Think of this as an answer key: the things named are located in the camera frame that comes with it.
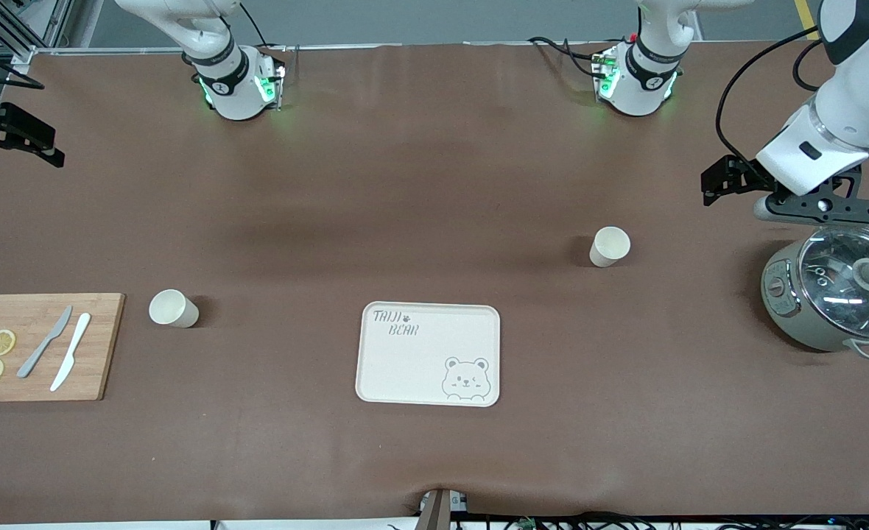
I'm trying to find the black right base cable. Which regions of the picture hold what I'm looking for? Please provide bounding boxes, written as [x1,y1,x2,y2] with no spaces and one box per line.
[239,0,273,49]

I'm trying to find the grey plastic knife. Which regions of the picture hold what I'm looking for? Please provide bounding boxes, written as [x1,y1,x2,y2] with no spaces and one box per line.
[17,305,73,379]

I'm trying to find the cream bear print tray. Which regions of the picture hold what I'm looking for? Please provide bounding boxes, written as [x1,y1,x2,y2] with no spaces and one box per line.
[355,301,502,408]

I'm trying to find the white plastic knife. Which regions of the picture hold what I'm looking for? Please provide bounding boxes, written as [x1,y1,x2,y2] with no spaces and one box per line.
[50,313,91,392]

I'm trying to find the white IKEA cup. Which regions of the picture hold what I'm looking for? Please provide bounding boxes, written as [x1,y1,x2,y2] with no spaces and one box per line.
[149,289,200,328]
[589,226,631,268]

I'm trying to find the aluminium frame profile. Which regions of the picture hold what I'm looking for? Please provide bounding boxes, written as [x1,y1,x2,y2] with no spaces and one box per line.
[0,0,74,71]

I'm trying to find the grey-green electric cooking pot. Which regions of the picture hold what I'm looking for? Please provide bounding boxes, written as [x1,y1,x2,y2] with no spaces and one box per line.
[761,225,869,360]

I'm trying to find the wooden cutting board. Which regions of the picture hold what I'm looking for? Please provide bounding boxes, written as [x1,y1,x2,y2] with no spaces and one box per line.
[0,293,126,403]

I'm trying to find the glass pot lid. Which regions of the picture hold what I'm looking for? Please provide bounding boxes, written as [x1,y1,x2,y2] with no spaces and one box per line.
[799,227,869,339]

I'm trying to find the black left base cables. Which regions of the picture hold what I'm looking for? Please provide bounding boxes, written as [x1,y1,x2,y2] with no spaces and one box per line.
[528,35,605,78]

